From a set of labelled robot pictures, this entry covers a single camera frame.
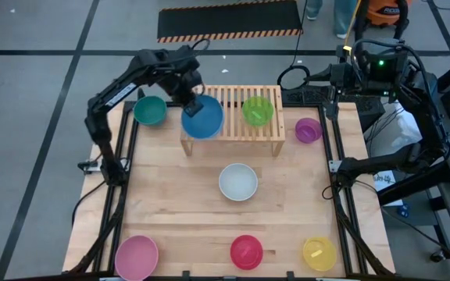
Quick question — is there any yellow translucent bowl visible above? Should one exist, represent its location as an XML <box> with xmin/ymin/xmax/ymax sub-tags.
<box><xmin>302</xmin><ymin>236</ymin><xmax>338</xmax><ymax>272</ymax></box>

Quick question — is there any yellow extension cable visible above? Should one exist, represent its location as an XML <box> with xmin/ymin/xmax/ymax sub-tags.
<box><xmin>344</xmin><ymin>0</ymin><xmax>363</xmax><ymax>48</ymax></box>

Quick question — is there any person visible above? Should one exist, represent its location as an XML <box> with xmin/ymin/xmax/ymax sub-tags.
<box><xmin>305</xmin><ymin>0</ymin><xmax>359</xmax><ymax>40</ymax></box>

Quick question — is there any white bowl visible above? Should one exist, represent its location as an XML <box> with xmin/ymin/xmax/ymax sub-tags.
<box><xmin>218</xmin><ymin>162</ymin><xmax>259</xmax><ymax>202</ymax></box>

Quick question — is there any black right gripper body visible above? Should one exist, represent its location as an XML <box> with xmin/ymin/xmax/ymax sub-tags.
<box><xmin>328</xmin><ymin>44</ymin><xmax>370</xmax><ymax>89</ymax></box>

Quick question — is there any white printed paper sheet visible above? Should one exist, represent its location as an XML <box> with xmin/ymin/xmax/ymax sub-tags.
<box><xmin>372</xmin><ymin>169</ymin><xmax>404</xmax><ymax>207</ymax></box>

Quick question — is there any teal bowl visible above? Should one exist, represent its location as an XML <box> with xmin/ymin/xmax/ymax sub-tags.
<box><xmin>133</xmin><ymin>95</ymin><xmax>168</xmax><ymax>127</ymax></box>

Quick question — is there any black metal table frame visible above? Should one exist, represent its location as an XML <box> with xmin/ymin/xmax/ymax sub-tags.
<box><xmin>68</xmin><ymin>87</ymin><xmax>396</xmax><ymax>281</ymax></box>

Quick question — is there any wooden slatted shelf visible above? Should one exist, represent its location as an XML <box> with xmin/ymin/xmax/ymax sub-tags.
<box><xmin>180</xmin><ymin>84</ymin><xmax>287</xmax><ymax>158</ymax></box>

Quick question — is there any orange shop vacuum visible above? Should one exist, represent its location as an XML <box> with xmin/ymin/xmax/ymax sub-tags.
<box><xmin>365</xmin><ymin>0</ymin><xmax>412</xmax><ymax>28</ymax></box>

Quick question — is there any purple translucent bowl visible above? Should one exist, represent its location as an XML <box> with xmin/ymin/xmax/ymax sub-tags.
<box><xmin>295</xmin><ymin>117</ymin><xmax>323</xmax><ymax>144</ymax></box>

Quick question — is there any white plastic bag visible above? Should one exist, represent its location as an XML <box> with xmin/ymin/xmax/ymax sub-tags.
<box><xmin>365</xmin><ymin>101</ymin><xmax>423</xmax><ymax>165</ymax></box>

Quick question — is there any blue bowl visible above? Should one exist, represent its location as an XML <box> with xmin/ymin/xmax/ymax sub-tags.
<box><xmin>180</xmin><ymin>94</ymin><xmax>225</xmax><ymax>140</ymax></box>

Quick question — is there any black hazard-striped floor mat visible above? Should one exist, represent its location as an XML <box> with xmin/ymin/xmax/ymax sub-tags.
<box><xmin>156</xmin><ymin>0</ymin><xmax>303</xmax><ymax>44</ymax></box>

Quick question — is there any black coiled cable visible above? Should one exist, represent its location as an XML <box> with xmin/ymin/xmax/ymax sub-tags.
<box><xmin>277</xmin><ymin>0</ymin><xmax>311</xmax><ymax>91</ymax></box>

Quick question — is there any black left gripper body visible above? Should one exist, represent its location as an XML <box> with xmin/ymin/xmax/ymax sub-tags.
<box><xmin>166</xmin><ymin>58</ymin><xmax>206</xmax><ymax>118</ymax></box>

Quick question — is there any pink bowl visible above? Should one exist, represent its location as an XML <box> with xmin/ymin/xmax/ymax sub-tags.
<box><xmin>114</xmin><ymin>234</ymin><xmax>160</xmax><ymax>281</ymax></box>

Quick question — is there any green translucent bowl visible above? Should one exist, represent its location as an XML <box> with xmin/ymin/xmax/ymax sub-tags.
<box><xmin>241</xmin><ymin>95</ymin><xmax>275</xmax><ymax>127</ymax></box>

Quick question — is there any red translucent bowl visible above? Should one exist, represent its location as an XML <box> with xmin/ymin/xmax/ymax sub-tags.
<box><xmin>230</xmin><ymin>234</ymin><xmax>264</xmax><ymax>271</ymax></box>

